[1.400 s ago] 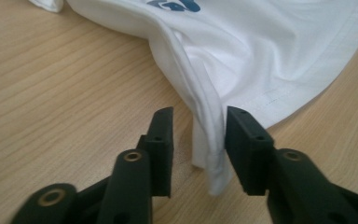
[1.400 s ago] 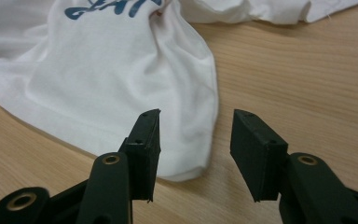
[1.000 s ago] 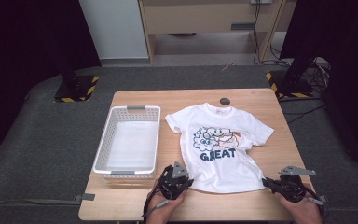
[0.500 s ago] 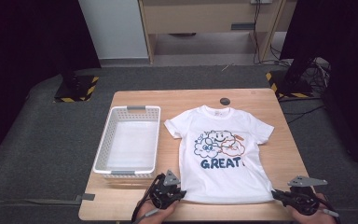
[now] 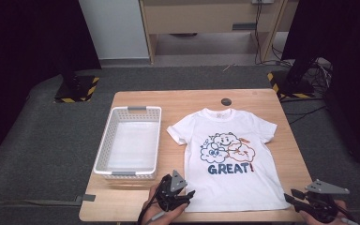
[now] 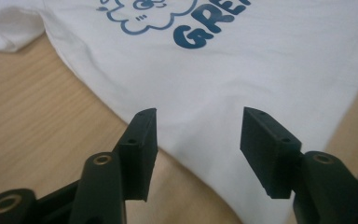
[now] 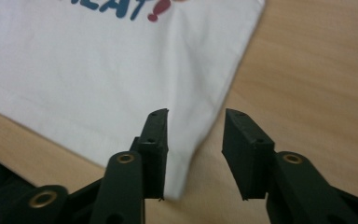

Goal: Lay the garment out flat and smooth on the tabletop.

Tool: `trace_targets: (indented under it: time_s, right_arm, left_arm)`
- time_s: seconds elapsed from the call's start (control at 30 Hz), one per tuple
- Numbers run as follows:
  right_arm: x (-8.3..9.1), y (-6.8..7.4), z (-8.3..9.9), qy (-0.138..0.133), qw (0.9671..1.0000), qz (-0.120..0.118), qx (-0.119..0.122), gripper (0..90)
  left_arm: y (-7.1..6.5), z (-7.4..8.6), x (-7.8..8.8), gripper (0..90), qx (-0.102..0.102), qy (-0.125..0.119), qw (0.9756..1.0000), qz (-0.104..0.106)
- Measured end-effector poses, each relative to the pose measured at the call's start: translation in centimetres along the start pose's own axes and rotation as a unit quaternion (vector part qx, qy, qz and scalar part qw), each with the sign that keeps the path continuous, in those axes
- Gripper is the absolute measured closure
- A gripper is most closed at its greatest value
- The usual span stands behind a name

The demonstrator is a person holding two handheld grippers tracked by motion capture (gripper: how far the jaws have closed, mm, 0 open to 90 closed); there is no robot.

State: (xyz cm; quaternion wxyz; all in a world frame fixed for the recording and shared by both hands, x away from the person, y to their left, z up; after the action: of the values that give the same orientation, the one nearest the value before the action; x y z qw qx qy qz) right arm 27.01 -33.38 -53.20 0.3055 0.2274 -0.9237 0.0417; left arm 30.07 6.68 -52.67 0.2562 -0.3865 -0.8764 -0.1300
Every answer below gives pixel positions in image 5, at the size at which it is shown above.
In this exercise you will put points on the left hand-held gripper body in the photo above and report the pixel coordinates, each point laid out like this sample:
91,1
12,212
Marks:
168,197

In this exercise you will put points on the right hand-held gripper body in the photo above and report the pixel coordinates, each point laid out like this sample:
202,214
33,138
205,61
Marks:
322,203

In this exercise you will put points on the white printed T-shirt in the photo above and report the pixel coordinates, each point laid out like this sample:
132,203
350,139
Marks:
231,187

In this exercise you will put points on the white plastic basket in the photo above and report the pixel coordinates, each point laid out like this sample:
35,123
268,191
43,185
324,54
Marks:
106,140

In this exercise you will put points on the person's right hand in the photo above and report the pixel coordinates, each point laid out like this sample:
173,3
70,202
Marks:
325,223

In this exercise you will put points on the person's left hand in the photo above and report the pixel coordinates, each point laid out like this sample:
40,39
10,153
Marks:
161,217

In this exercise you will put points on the grey tape strip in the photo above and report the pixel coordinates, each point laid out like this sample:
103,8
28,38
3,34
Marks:
87,198

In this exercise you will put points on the dark round table grommet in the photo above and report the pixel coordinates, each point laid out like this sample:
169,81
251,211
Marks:
226,102

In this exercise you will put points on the black stand with striped base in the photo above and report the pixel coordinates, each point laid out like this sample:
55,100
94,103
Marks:
75,90
290,86

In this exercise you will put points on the small pale stick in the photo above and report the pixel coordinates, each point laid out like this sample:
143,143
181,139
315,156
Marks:
228,67

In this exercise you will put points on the dark curtain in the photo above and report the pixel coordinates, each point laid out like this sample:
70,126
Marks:
28,47
350,62

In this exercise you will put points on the light wooden desk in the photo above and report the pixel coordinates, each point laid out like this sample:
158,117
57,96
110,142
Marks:
200,18

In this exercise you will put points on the white panel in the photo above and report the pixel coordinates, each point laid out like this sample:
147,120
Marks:
115,28

